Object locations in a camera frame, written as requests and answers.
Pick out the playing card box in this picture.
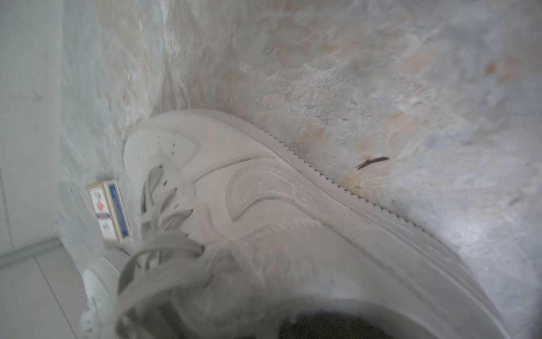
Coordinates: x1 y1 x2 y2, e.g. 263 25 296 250
87 179 131 244

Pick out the white sneaker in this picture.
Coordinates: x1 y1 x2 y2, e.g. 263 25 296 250
80 110 509 338

